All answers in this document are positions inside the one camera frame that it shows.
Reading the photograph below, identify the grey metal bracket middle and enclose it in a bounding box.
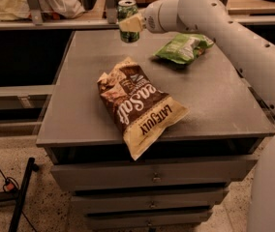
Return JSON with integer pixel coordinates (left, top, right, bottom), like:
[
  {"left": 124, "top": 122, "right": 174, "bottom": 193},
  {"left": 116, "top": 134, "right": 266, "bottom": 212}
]
[{"left": 106, "top": 0, "right": 117, "bottom": 24}]

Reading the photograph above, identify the green chip bag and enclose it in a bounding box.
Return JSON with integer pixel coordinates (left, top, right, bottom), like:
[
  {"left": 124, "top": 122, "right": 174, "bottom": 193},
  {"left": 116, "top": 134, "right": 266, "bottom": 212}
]
[{"left": 154, "top": 34, "right": 214, "bottom": 65}]

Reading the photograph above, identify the green soda can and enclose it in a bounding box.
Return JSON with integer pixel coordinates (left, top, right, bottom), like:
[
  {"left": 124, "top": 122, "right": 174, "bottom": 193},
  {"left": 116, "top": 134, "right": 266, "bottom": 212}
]
[{"left": 117, "top": 0, "right": 139, "bottom": 44}]

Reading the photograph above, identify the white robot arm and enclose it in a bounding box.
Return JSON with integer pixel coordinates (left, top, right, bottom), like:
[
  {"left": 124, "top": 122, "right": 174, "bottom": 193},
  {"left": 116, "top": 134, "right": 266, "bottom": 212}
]
[{"left": 119, "top": 0, "right": 275, "bottom": 232}]

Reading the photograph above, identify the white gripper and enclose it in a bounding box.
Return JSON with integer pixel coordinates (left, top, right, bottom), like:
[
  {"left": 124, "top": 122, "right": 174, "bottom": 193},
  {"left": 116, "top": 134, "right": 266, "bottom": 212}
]
[{"left": 119, "top": 0, "right": 179, "bottom": 33}]

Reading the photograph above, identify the grey drawer cabinet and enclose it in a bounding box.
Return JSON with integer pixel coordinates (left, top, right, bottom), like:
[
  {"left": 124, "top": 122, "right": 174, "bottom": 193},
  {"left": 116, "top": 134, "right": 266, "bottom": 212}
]
[{"left": 37, "top": 30, "right": 275, "bottom": 230}]

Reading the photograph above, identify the grey metal bracket left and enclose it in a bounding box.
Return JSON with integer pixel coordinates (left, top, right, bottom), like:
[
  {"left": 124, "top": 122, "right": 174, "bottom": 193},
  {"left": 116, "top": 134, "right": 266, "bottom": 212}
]
[{"left": 27, "top": 0, "right": 44, "bottom": 25}]

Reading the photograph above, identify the black stand leg left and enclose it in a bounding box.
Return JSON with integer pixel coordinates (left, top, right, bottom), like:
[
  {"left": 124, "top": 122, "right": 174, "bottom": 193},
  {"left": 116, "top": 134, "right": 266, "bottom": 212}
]
[{"left": 0, "top": 158, "right": 39, "bottom": 232}]

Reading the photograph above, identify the brown sea salt chip bag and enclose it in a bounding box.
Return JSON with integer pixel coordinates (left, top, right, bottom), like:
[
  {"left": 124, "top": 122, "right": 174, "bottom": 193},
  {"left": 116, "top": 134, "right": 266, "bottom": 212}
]
[{"left": 97, "top": 57, "right": 189, "bottom": 160}]

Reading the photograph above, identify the black cable with red clip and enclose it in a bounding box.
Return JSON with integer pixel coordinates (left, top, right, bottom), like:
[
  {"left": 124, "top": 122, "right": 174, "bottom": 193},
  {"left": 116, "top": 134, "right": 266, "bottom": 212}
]
[{"left": 0, "top": 148, "right": 39, "bottom": 232}]

